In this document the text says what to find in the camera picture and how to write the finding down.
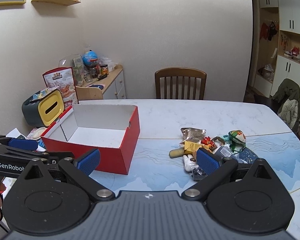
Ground light wooden side cabinet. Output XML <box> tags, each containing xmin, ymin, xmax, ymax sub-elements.
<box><xmin>75</xmin><ymin>64</ymin><xmax>127</xmax><ymax>101</ymax></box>

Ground pale yellow oblong toy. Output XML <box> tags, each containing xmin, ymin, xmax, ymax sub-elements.
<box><xmin>169</xmin><ymin>148</ymin><xmax>185</xmax><ymax>158</ymax></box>

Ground red white snack bag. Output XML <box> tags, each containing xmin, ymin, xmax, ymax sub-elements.
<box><xmin>42</xmin><ymin>66</ymin><xmax>80</xmax><ymax>105</ymax></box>

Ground green jacket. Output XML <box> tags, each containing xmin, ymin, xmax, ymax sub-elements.
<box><xmin>272</xmin><ymin>78</ymin><xmax>300</xmax><ymax>133</ymax></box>

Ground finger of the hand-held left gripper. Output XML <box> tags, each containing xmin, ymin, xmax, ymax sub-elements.
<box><xmin>0</xmin><ymin>134</ymin><xmax>38</xmax><ymax>151</ymax></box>
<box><xmin>5</xmin><ymin>147</ymin><xmax>75</xmax><ymax>164</ymax></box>

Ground white wall cabinets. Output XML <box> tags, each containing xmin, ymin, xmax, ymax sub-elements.
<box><xmin>252</xmin><ymin>0</ymin><xmax>300</xmax><ymax>98</ymax></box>

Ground hanging red bags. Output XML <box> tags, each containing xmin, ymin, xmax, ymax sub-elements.
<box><xmin>260</xmin><ymin>21</ymin><xmax>279</xmax><ymax>42</ymax></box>

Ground blue white packet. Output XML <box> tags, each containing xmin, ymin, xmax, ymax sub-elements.
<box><xmin>212</xmin><ymin>145</ymin><xmax>238</xmax><ymax>159</ymax></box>

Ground yellow packet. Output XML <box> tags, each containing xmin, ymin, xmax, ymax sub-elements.
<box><xmin>184</xmin><ymin>141</ymin><xmax>203</xmax><ymax>155</ymax></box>

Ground light wooden chair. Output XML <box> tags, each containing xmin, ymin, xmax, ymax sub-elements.
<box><xmin>75</xmin><ymin>85</ymin><xmax>103</xmax><ymax>101</ymax></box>

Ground silver foil packet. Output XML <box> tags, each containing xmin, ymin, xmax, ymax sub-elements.
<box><xmin>179</xmin><ymin>127</ymin><xmax>207</xmax><ymax>147</ymax></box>

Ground clear plastic dome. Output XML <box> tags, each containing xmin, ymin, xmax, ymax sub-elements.
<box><xmin>59</xmin><ymin>54</ymin><xmax>85</xmax><ymax>68</ymax></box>

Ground small black item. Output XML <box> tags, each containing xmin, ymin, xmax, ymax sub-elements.
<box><xmin>191</xmin><ymin>167</ymin><xmax>209</xmax><ymax>181</ymax></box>

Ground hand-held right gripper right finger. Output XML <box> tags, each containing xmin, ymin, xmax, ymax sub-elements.
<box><xmin>181</xmin><ymin>147</ymin><xmax>283</xmax><ymax>202</ymax></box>

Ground brown wooden chair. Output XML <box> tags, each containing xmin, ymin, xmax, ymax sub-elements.
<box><xmin>154</xmin><ymin>67</ymin><xmax>207</xmax><ymax>100</ymax></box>

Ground shelf knick-knacks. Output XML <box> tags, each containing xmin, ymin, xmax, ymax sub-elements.
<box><xmin>280</xmin><ymin>34</ymin><xmax>300</xmax><ymax>67</ymax></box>

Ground colourful packets on tissue box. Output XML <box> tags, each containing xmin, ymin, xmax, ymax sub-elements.
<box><xmin>31</xmin><ymin>89</ymin><xmax>52</xmax><ymax>103</ymax></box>

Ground grey yellow tissue box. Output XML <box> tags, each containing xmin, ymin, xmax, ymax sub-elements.
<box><xmin>22</xmin><ymin>89</ymin><xmax>65</xmax><ymax>128</ymax></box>

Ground red cardboard box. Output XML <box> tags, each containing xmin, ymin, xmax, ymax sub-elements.
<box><xmin>40</xmin><ymin>104</ymin><xmax>140</xmax><ymax>175</ymax></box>

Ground white paper sheets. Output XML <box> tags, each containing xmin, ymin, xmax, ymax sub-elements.
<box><xmin>6</xmin><ymin>127</ymin><xmax>28</xmax><ymax>140</ymax></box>

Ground dark wooden chair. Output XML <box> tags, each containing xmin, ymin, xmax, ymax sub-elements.
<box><xmin>255</xmin><ymin>95</ymin><xmax>280</xmax><ymax>113</ymax></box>

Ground green white orange pouch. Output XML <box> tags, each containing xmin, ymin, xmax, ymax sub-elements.
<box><xmin>228</xmin><ymin>130</ymin><xmax>247</xmax><ymax>145</ymax></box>

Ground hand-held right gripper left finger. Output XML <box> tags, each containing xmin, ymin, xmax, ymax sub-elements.
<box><xmin>16</xmin><ymin>148</ymin><xmax>115</xmax><ymax>202</ymax></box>

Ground clear box with greenery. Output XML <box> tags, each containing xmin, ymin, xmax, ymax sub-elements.
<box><xmin>72</xmin><ymin>57</ymin><xmax>85</xmax><ymax>87</ymax></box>

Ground dark glass jar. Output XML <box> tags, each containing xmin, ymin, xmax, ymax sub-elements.
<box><xmin>89</xmin><ymin>64</ymin><xmax>100</xmax><ymax>79</ymax></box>

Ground blue globe toy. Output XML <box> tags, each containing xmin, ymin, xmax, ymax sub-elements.
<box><xmin>82</xmin><ymin>50</ymin><xmax>98</xmax><ymax>65</ymax></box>

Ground clear plastic bag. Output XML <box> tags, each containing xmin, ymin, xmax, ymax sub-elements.
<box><xmin>100</xmin><ymin>56</ymin><xmax>115</xmax><ymax>72</ymax></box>

